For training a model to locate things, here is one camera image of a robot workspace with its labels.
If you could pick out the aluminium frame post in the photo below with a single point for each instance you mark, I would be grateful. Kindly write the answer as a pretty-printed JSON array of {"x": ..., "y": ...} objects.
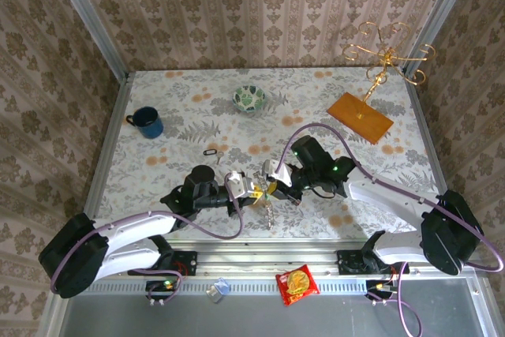
[
  {"x": 442, "y": 9},
  {"x": 90, "y": 21}
]

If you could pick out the aluminium table edge rail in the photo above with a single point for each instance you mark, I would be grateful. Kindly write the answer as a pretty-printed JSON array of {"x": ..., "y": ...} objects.
[
  {"x": 104, "y": 155},
  {"x": 434, "y": 147}
]

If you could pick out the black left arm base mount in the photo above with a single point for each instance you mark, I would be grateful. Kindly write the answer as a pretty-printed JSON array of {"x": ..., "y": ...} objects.
[{"x": 185, "y": 264}]

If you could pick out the grey metal sheet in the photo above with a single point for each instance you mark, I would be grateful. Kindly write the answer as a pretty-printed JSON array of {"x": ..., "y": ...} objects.
[{"x": 276, "y": 321}]

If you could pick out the green leaf print bowl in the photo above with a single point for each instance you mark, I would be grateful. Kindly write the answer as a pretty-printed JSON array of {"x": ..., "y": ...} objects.
[{"x": 248, "y": 100}]

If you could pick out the red snack packet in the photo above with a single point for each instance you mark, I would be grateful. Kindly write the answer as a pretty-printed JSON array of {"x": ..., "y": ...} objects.
[{"x": 296, "y": 285}]

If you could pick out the dark blue enamel mug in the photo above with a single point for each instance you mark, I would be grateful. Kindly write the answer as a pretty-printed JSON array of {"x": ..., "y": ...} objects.
[{"x": 148, "y": 124}]

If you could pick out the key with black tag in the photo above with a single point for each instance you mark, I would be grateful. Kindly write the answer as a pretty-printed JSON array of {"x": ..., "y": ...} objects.
[{"x": 209, "y": 152}]

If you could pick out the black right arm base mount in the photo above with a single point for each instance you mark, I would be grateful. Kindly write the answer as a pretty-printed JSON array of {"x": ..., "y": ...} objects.
[{"x": 349, "y": 262}]

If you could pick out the left small circuit board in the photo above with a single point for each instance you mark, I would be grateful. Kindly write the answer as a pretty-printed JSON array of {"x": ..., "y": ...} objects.
[{"x": 163, "y": 285}]

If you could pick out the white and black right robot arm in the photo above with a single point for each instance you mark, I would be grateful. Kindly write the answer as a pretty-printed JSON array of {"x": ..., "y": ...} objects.
[{"x": 386, "y": 195}]

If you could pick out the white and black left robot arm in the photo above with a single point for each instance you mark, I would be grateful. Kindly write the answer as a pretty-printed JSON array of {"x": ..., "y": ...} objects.
[{"x": 130, "y": 230}]

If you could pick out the small blue silver packet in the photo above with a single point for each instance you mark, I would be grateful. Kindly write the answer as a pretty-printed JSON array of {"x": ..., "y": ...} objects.
[{"x": 217, "y": 290}]

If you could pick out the yellow-brown object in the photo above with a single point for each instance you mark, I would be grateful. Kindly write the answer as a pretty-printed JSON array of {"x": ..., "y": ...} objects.
[{"x": 269, "y": 214}]

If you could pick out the small circuit board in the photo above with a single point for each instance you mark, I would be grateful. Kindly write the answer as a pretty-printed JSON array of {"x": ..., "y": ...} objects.
[
  {"x": 378, "y": 285},
  {"x": 163, "y": 285}
]

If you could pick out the right small circuit board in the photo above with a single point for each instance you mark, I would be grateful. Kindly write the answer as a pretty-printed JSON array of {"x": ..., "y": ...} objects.
[{"x": 378, "y": 285}]

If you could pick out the long aluminium base rail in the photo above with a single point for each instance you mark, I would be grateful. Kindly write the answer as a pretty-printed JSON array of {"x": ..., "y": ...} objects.
[{"x": 268, "y": 260}]

